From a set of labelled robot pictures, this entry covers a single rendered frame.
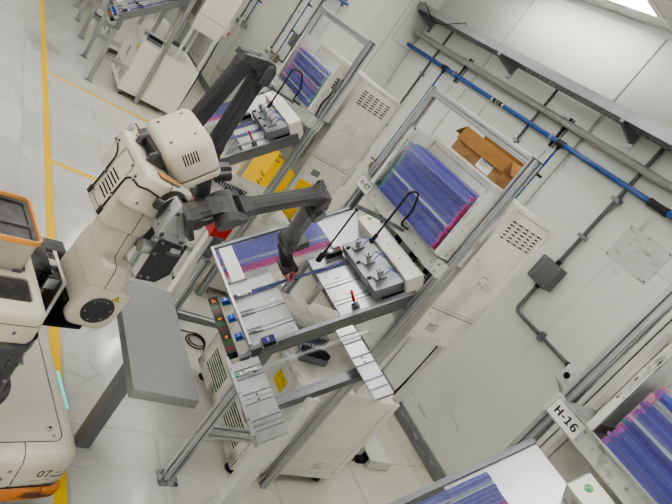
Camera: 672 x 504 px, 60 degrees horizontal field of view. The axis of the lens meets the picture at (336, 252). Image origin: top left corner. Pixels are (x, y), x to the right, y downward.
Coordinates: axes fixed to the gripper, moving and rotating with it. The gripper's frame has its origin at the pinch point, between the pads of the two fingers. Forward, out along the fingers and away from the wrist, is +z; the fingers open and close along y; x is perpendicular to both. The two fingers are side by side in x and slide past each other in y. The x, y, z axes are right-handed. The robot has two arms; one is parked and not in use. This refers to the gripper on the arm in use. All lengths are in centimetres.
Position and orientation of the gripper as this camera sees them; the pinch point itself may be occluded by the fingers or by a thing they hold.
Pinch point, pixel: (289, 279)
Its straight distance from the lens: 250.1
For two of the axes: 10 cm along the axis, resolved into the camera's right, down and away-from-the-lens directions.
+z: 0.7, 7.6, 6.4
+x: -9.2, 2.9, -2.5
